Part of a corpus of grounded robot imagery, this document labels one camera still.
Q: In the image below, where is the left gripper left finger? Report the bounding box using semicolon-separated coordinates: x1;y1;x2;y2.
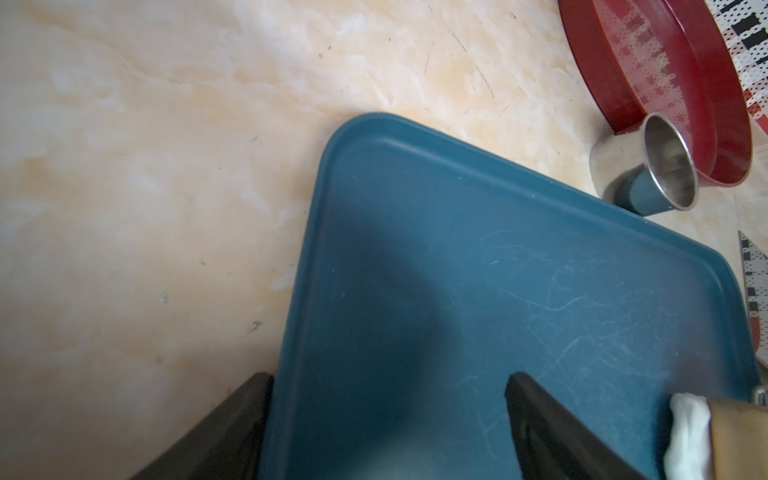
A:
134;372;274;479

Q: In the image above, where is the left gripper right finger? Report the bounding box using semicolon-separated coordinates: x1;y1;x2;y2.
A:
505;372;643;479

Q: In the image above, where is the white dough piece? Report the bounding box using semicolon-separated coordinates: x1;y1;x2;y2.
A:
663;393;714;480

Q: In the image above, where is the wooden rolling pin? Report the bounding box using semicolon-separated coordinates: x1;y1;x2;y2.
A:
709;385;767;480

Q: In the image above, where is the teal plastic tray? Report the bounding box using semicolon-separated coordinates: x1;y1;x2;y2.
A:
258;113;759;479

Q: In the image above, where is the round red tray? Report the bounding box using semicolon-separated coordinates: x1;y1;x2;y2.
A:
558;1;752;187

